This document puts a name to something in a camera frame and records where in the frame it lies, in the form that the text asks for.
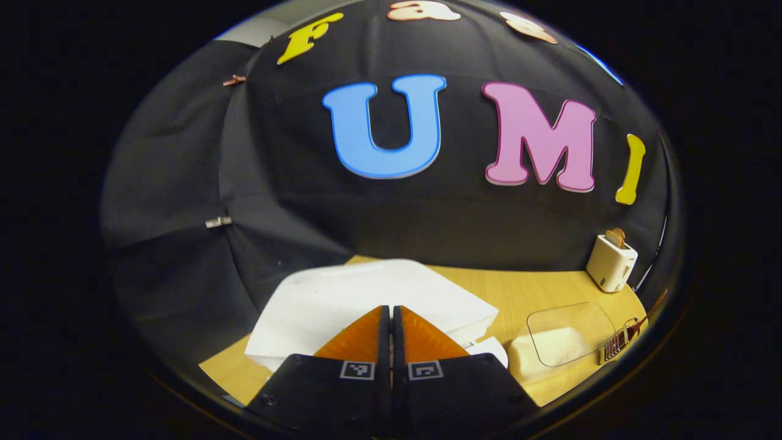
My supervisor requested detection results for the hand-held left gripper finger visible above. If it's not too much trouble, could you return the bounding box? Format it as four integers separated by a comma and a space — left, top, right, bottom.
392, 305, 539, 438
244, 305, 392, 438

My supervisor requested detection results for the white rice cooker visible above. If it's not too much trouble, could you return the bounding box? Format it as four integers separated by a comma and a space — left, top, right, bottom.
244, 259, 509, 373

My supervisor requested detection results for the white toaster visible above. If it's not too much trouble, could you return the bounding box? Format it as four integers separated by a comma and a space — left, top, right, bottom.
586, 234, 638, 293

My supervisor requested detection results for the black backdrop cloth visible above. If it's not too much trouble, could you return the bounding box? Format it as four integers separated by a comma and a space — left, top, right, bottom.
101, 0, 673, 367

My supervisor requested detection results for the clear plastic container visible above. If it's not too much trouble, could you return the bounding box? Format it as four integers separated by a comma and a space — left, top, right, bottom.
508, 301, 616, 384

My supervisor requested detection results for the metal wire chopstick holder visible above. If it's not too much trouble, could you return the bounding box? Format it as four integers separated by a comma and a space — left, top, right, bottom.
599, 318, 641, 365

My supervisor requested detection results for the brown wooden spoon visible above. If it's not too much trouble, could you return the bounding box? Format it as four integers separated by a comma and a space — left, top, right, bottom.
626, 288, 670, 338

